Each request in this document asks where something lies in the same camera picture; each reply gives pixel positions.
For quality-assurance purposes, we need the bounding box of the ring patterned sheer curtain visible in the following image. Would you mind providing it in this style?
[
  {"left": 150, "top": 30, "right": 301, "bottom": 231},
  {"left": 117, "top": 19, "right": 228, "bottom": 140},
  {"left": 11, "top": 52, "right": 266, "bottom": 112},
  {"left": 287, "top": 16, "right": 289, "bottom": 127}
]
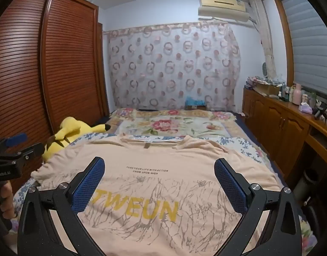
[{"left": 103, "top": 21, "right": 242, "bottom": 112}]

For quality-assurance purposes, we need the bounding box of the grey window blind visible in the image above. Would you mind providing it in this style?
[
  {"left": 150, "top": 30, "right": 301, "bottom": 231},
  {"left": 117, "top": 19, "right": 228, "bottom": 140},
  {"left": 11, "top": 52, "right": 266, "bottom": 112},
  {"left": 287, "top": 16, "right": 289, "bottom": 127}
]
[{"left": 279, "top": 0, "right": 327, "bottom": 99}]

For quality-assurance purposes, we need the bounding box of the brown louvred wooden wardrobe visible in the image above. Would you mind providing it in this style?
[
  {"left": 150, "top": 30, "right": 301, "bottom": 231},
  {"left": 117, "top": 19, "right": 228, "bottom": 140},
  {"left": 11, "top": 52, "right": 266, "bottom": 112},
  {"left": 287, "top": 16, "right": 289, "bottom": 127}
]
[{"left": 0, "top": 0, "right": 110, "bottom": 192}]

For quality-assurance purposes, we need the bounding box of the beige printed t-shirt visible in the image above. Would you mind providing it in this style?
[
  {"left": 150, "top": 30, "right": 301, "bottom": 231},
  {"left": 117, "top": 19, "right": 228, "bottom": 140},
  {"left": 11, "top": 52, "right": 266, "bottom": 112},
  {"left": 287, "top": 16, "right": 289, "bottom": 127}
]
[{"left": 30, "top": 133, "right": 282, "bottom": 256}]

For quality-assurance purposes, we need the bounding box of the yellow plush toy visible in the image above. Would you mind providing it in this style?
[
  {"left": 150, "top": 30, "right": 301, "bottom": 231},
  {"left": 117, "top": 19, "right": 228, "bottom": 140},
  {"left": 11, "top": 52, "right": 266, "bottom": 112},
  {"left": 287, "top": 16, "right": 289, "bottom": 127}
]
[{"left": 42, "top": 116, "right": 112, "bottom": 163}]

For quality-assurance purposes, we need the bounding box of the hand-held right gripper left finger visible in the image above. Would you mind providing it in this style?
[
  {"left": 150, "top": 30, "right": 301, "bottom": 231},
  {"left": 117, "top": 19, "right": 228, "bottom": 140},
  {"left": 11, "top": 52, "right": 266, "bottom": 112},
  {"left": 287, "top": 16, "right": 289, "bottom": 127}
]
[{"left": 17, "top": 156, "right": 106, "bottom": 256}]

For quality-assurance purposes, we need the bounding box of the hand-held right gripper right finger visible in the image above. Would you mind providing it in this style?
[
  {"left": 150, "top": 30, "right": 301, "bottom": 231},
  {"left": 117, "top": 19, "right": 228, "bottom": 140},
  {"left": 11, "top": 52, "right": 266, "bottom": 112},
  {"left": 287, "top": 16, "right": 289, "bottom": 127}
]
[{"left": 214, "top": 158, "right": 302, "bottom": 256}]

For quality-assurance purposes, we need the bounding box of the long wooden cabinet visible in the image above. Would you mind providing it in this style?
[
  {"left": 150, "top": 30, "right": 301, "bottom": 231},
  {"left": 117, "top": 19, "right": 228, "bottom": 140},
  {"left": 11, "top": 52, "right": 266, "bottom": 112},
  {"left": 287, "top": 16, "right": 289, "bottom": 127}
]
[{"left": 242, "top": 87, "right": 327, "bottom": 208}]

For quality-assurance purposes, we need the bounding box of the cream wall air conditioner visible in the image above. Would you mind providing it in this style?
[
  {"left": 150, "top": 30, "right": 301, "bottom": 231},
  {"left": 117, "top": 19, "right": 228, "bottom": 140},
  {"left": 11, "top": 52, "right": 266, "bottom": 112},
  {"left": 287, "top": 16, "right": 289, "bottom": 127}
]
[{"left": 198, "top": 0, "right": 256, "bottom": 23}]

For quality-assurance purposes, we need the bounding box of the floral plush blanket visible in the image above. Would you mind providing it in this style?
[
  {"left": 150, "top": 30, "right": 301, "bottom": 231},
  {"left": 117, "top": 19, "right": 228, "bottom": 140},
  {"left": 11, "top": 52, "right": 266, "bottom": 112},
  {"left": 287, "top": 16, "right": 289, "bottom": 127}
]
[{"left": 107, "top": 107, "right": 237, "bottom": 142}]

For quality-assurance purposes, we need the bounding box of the fabric wrapped pipe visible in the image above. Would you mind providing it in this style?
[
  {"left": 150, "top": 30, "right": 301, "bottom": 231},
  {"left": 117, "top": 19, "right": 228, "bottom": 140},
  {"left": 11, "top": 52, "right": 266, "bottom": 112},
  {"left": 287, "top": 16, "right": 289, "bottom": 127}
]
[{"left": 250, "top": 0, "right": 277, "bottom": 78}]

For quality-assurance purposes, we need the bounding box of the grey waste bin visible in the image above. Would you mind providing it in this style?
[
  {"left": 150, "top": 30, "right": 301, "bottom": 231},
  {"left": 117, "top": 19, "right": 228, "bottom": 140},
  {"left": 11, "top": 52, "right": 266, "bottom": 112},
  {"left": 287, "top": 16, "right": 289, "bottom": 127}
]
[{"left": 297, "top": 169, "right": 318, "bottom": 200}]

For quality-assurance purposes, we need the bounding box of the pile of packets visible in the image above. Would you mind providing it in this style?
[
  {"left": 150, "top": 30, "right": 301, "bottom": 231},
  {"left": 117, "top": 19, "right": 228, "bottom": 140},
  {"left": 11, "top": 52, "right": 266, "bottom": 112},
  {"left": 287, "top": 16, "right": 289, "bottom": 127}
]
[{"left": 245, "top": 75, "right": 284, "bottom": 88}]

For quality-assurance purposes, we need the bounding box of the row of cosmetic bottles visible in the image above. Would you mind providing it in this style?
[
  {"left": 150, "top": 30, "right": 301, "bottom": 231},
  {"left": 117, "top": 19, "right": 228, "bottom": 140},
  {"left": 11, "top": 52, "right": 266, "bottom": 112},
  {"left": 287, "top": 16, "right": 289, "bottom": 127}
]
[{"left": 277, "top": 84, "right": 293, "bottom": 102}]

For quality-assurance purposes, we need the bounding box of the blue floral quilt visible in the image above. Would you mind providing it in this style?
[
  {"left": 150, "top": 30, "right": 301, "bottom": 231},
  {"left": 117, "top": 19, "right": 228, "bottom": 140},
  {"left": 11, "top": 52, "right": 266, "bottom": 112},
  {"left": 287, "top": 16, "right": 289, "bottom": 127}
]
[{"left": 13, "top": 132, "right": 265, "bottom": 219}]

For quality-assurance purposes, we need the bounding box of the person's left hand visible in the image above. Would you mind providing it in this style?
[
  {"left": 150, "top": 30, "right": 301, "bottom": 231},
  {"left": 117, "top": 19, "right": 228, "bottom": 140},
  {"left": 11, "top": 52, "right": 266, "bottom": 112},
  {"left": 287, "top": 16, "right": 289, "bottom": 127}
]
[{"left": 0, "top": 185, "right": 17, "bottom": 220}]

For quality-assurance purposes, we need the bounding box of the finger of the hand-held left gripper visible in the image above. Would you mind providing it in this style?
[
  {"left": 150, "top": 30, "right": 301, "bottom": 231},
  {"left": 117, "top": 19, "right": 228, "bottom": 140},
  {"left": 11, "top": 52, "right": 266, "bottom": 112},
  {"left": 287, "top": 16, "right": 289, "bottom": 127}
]
[
  {"left": 3, "top": 133, "right": 28, "bottom": 148},
  {"left": 11, "top": 143, "right": 44, "bottom": 164}
]

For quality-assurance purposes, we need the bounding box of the pink bottle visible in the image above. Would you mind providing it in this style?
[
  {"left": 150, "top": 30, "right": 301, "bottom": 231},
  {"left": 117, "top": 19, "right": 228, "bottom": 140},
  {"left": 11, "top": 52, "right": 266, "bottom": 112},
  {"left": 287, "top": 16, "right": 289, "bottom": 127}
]
[{"left": 292, "top": 83, "right": 302, "bottom": 105}]

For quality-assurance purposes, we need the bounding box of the wooden window frame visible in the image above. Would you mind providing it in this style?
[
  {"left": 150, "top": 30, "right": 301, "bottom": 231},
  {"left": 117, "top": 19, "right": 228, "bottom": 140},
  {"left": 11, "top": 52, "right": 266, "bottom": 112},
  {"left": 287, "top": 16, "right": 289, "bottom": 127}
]
[{"left": 271, "top": 0, "right": 327, "bottom": 104}]

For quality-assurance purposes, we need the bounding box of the open cardboard box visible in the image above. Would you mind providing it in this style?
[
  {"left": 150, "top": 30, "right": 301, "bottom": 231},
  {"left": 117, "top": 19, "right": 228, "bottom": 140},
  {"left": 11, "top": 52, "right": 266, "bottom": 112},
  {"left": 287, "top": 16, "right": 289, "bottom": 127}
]
[{"left": 253, "top": 81, "right": 282, "bottom": 96}]

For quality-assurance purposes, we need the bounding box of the dark desk gadgets pile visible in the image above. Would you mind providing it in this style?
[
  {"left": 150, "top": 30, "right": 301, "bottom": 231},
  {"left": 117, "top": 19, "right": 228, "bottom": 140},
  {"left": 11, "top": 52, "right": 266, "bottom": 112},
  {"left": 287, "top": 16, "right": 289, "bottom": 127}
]
[{"left": 313, "top": 104, "right": 327, "bottom": 128}]

